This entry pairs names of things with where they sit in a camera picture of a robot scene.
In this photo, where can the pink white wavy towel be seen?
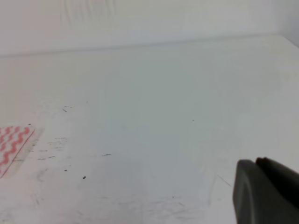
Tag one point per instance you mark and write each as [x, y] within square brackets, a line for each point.
[16, 143]

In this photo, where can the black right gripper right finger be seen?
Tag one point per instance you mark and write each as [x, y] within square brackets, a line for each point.
[284, 179]

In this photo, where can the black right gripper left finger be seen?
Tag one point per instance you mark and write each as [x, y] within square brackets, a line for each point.
[257, 201]

